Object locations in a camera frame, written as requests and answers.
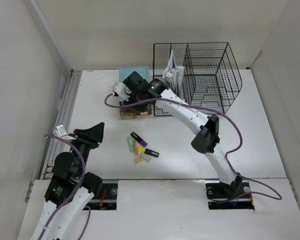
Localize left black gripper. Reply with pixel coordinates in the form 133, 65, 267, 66
67, 121, 104, 177

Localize teal mini drawer cabinet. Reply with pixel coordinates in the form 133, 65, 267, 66
119, 66, 153, 120

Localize white paper booklet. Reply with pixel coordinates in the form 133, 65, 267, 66
162, 50, 185, 95

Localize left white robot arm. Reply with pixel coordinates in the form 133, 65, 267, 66
31, 122, 106, 240

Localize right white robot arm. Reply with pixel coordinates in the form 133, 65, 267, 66
116, 71, 242, 199

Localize green highlighter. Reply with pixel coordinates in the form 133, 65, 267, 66
127, 136, 135, 153

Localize purple black highlighter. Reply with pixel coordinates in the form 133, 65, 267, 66
130, 132, 148, 147

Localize orange highlighter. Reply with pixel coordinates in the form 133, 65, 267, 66
133, 139, 139, 156

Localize yellow black highlighter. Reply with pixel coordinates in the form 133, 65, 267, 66
138, 146, 160, 158

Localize small wooden eraser block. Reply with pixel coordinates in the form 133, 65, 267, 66
134, 156, 143, 164

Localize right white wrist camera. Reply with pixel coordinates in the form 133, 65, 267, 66
113, 82, 132, 102

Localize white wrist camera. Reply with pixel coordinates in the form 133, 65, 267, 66
113, 82, 132, 102
52, 125, 76, 141

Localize aluminium rail frame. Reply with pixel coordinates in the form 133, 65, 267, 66
37, 69, 82, 180

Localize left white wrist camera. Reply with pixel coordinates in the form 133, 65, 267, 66
52, 125, 76, 141

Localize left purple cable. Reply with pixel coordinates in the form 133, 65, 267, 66
37, 133, 91, 240

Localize purple cable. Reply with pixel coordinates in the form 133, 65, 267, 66
104, 92, 283, 203
37, 133, 91, 240

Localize black wire mesh organizer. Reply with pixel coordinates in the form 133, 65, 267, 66
152, 42, 242, 113

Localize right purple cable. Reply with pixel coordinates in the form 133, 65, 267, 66
104, 92, 283, 203

